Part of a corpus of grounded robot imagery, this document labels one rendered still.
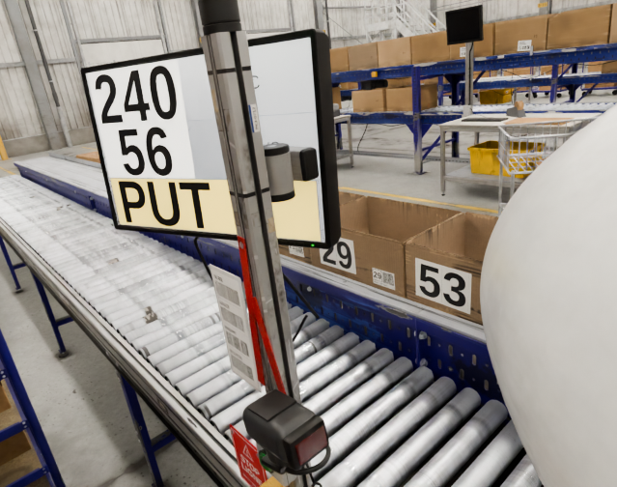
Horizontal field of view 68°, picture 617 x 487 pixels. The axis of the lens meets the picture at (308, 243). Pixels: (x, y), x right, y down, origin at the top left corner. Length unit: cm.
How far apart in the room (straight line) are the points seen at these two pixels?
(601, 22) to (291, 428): 538
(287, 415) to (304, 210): 29
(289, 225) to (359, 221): 98
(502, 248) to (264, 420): 51
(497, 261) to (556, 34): 569
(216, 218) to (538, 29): 536
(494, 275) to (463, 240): 130
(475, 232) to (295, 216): 84
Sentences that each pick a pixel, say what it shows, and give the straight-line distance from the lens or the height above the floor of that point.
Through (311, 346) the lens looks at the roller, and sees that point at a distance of 137.
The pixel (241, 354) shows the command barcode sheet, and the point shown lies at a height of 110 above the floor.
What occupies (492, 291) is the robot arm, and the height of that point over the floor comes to 143.
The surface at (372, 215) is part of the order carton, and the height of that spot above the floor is 98.
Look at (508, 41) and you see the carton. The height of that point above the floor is 152.
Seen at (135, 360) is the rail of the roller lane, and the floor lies 73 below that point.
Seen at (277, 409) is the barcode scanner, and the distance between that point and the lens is 64.
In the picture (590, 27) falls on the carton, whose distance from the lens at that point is 573.
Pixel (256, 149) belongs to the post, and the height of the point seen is 142.
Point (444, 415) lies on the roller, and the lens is 113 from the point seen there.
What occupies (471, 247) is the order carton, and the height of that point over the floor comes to 94.
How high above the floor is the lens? 150
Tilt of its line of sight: 21 degrees down
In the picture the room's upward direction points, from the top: 7 degrees counter-clockwise
